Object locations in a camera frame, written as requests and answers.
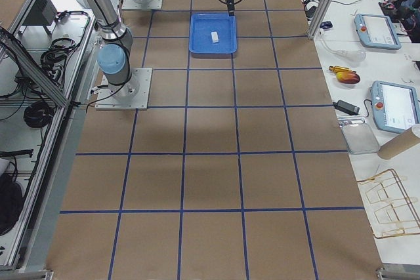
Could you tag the blue plastic tray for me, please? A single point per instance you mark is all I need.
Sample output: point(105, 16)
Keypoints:
point(201, 26)

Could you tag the lower teach pendant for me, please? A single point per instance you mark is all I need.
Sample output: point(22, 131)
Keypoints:
point(395, 107)

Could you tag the black power adapter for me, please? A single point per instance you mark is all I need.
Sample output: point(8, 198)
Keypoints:
point(346, 107)

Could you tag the upper teach pendant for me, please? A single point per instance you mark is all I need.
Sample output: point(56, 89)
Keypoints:
point(376, 31)

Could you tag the red yellow mango toy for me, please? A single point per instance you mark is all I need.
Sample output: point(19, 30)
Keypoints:
point(348, 77)

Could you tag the cardboard tube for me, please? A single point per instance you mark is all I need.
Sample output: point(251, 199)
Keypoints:
point(399, 144)

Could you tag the white block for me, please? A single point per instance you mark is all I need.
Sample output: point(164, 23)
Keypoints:
point(214, 37)

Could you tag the clear light bulb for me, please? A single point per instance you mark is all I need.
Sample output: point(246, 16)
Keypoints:
point(354, 56)

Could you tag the teach pendant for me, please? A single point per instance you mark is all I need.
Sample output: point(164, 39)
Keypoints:
point(395, 107)
point(376, 31)

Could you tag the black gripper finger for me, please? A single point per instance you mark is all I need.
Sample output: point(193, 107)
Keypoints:
point(231, 9)

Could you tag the gold wire rack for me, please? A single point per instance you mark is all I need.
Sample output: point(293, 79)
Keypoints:
point(390, 208)

